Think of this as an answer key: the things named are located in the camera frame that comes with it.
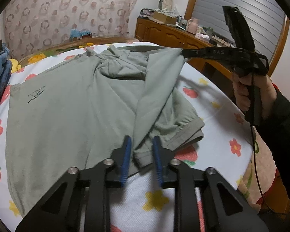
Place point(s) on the floral brown blanket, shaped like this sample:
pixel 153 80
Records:
pixel 81 43

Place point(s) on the grey-green shorts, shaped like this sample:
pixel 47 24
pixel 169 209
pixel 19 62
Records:
pixel 77 112

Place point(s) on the pink kettle jug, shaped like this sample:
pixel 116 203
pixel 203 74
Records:
pixel 192 25

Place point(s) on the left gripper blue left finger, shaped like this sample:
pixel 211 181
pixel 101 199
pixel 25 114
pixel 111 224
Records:
pixel 121 157

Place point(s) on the yellow pikachu plush toy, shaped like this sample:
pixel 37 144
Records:
pixel 15 65

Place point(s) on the cardboard box with blue bag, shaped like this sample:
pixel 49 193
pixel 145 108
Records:
pixel 77 34

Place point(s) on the cardboard box on cabinet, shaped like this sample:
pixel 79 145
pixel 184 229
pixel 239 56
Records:
pixel 164 18

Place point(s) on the circle patterned sheer curtain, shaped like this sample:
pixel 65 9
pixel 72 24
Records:
pixel 33 25

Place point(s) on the wooden sideboard cabinet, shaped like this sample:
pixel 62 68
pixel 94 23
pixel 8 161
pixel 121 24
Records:
pixel 163 35

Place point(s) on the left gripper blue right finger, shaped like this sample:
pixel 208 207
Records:
pixel 162 157

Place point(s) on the white tissue pack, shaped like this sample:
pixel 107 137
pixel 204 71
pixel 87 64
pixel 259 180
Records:
pixel 203 37

